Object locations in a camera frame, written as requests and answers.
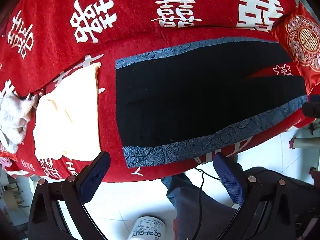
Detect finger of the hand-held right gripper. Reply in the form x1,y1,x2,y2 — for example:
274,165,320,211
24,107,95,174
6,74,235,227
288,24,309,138
302,101,320,118

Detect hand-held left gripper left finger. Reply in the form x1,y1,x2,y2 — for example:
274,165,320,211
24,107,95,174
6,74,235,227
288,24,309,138
27,151,111,240

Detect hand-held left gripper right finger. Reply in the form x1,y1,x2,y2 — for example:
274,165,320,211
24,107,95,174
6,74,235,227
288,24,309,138
212,152,297,240

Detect black pants with blue trim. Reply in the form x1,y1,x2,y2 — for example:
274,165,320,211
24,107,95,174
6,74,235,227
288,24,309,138
115,37,309,168

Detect person's jeans leg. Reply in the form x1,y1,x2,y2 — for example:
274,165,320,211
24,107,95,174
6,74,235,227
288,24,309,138
161,164,244,240

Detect red embroidered pillow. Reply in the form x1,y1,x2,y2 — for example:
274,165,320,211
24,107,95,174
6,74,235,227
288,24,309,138
271,2,320,96

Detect cream cloth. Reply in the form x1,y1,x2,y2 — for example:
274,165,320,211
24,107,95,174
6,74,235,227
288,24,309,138
32,62,102,162

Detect white printed slipper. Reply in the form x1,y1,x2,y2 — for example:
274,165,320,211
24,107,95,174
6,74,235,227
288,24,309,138
124,215,167,240

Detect white fluffy cloth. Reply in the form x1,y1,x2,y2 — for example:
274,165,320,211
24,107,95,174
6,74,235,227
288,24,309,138
0,92,38,153

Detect red printed blanket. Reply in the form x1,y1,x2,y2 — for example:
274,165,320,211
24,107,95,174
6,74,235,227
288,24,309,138
0,0,320,183

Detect black cable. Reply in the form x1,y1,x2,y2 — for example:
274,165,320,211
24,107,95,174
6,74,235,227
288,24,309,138
194,167,221,240

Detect beige rail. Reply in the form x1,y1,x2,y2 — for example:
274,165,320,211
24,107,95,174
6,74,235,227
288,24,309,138
291,134,320,152

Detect wire rack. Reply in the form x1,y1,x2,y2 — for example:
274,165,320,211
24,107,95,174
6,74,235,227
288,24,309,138
0,174,34,209

